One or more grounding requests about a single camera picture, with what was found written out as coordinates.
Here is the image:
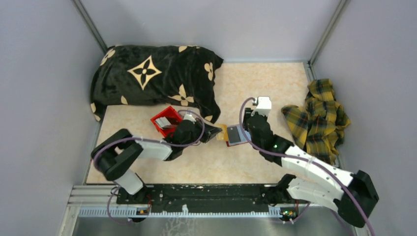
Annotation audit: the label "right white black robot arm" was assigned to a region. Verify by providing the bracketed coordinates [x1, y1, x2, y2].
[238, 108, 380, 228]

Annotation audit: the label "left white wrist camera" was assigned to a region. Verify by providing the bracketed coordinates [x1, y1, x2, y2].
[183, 113, 197, 123]

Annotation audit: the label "cards in red bin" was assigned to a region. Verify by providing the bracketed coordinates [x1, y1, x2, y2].
[155, 117, 178, 129]

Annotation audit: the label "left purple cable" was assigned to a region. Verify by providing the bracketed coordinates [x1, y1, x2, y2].
[92, 110, 206, 225]

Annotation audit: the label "purple cable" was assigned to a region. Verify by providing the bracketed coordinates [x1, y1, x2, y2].
[238, 97, 376, 236]
[92, 110, 206, 225]

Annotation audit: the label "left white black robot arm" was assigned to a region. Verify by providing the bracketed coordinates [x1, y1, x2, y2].
[90, 119, 222, 204]

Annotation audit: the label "dark card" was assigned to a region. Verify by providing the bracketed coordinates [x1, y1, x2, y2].
[227, 125, 241, 146]

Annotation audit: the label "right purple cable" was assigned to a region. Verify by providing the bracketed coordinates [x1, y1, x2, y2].
[238, 97, 376, 236]

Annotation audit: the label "red plastic bin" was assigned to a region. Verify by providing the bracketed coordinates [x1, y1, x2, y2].
[150, 106, 182, 137]

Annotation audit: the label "aluminium frame rail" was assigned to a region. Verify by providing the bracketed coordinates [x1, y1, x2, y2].
[70, 184, 363, 218]

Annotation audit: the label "yellow plaid cloth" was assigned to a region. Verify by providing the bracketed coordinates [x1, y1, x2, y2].
[281, 79, 351, 165]

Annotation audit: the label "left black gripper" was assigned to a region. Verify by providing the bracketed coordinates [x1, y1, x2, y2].
[181, 117, 222, 149]

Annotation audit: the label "gold credit card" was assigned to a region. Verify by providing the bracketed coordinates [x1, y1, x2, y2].
[216, 124, 229, 142]

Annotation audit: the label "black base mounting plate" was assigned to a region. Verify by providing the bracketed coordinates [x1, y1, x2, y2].
[116, 183, 310, 214]

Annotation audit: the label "black floral pillow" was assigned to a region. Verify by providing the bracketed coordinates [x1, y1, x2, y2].
[90, 45, 223, 123]

